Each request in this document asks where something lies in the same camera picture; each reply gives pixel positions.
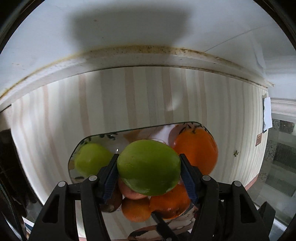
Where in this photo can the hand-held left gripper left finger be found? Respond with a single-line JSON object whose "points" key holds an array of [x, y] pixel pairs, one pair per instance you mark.
{"points": [[111, 178]]}

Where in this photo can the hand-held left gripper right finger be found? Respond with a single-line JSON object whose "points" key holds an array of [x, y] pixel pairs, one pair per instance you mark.
{"points": [[188, 180]]}

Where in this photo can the dark red apple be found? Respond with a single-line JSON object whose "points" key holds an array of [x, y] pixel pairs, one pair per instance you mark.
{"points": [[131, 193]]}

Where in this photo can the green apple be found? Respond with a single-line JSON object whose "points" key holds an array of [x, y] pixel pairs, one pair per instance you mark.
{"points": [[92, 160], [149, 166]]}

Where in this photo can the small orange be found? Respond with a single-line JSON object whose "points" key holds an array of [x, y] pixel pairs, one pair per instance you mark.
{"points": [[136, 209], [170, 201]]}

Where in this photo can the large orange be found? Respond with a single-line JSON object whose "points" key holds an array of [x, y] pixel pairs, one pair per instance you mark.
{"points": [[198, 150]]}

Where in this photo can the floral oval plate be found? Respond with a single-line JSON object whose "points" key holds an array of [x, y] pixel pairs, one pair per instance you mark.
{"points": [[138, 134]]}

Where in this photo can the small star shaped trinket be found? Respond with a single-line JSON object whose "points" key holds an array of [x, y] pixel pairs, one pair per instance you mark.
{"points": [[236, 153]]}

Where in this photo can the small brown card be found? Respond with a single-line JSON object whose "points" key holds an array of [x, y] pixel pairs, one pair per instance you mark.
{"points": [[258, 140]]}

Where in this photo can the striped tablecloth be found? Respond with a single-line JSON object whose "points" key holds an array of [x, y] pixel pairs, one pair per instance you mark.
{"points": [[138, 97]]}

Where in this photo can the frosted glass sliding door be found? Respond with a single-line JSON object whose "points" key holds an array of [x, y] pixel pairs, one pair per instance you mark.
{"points": [[281, 162]]}

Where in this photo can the white paper on wall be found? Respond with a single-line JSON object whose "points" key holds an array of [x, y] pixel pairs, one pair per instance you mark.
{"points": [[267, 113]]}

